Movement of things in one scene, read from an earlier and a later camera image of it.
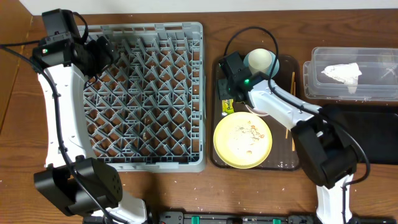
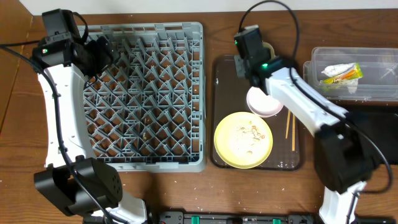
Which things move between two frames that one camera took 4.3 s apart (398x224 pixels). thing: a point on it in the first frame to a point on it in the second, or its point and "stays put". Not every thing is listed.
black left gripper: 104,50 stays put
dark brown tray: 283,155 stays put
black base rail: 237,217 stays put
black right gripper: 222,88 to 240,69
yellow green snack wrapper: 227,106 to 356,73
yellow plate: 242,140 stays put
